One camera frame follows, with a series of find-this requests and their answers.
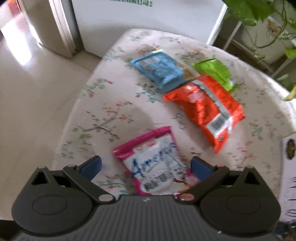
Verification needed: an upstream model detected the pink white snack bag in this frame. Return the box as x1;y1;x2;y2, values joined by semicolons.
112;126;200;195

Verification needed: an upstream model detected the orange red snack bag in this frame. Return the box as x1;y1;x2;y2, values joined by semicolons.
164;74;245;154

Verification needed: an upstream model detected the cardboard milk box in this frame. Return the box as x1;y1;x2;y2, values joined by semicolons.
279;133;296;223

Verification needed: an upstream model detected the green snack pack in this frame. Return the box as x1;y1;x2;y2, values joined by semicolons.
192;58;238;93

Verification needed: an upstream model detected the light blue cookie pack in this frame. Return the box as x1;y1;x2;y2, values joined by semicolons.
130;50;187;94

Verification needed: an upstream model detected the floral tablecloth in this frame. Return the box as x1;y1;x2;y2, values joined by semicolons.
52;29;295;196

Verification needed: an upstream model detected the white plant stand shelf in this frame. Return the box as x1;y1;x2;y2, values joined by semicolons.
223;21;295;77

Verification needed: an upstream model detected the white square planter pot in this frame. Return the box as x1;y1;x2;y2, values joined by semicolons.
240;15;295;64

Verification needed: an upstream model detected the white refrigerator with logo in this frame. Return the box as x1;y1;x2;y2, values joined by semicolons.
18;0;228;58

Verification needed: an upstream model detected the pothos plant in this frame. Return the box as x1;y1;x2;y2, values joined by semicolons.
223;0;296;102

